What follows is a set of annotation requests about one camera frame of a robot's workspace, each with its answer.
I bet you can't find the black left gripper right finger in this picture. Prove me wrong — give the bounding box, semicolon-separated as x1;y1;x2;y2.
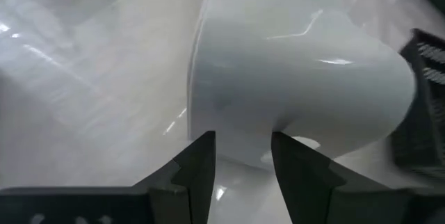
270;131;413;224

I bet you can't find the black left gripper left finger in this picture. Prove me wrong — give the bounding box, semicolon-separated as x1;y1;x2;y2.
133;130;217;224

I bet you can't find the white plastic basket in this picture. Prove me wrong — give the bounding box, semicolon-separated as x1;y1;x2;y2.
187;0;416;169

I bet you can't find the black plastic basket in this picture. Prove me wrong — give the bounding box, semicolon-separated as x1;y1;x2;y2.
389;28;445;179

